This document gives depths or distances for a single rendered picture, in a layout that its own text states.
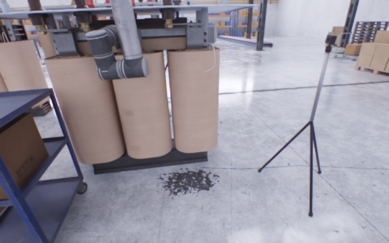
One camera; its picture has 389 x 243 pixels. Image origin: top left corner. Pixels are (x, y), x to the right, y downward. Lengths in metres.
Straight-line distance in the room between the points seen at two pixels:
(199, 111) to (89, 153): 0.97
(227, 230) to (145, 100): 1.09
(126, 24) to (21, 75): 2.84
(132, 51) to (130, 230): 1.16
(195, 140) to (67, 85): 1.07
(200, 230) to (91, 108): 1.18
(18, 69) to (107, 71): 2.67
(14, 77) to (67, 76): 2.21
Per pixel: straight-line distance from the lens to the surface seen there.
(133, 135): 1.72
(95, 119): 1.71
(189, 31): 1.54
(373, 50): 7.09
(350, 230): 1.81
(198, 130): 1.72
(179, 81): 1.56
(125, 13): 1.13
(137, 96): 1.58
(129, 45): 1.14
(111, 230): 1.65
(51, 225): 1.69
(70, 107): 1.73
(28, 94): 1.71
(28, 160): 1.46
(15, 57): 3.78
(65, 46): 1.66
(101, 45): 1.18
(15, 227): 1.83
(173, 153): 1.97
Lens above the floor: 1.25
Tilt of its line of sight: 26 degrees down
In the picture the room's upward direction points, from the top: 2 degrees counter-clockwise
